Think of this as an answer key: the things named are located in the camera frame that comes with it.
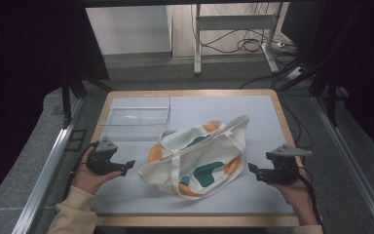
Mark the person's left hand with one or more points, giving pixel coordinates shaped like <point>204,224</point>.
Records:
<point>87,180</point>

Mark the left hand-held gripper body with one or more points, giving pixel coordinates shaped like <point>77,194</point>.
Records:
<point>102,162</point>

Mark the person's right hand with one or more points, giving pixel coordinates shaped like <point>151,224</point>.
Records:
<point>297,196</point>

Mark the black curtain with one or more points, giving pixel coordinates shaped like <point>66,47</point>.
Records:
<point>366,65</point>
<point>22,81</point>

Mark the white cabinet panel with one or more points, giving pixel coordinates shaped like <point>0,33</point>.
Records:
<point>128,29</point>

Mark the white power strip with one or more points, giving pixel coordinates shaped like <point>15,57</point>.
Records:
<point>294,73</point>

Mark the clear plastic box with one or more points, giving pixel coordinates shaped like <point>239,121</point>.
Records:
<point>136,120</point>

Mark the white metal desk frame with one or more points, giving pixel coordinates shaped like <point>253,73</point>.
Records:
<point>235,22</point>

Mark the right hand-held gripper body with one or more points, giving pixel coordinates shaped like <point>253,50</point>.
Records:
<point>284,172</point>

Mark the aluminium rail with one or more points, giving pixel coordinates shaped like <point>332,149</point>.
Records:
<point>354,162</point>
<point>48,169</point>

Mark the wooden-edged white table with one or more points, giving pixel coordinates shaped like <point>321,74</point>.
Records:
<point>266,120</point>

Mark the black floor bracket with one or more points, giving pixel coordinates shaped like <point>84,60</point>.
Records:
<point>76,139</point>

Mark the white patterned tote bag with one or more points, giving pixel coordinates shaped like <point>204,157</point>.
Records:
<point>204,152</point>

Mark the black metal stand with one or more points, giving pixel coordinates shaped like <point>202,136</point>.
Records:
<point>331,97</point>
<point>67,100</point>

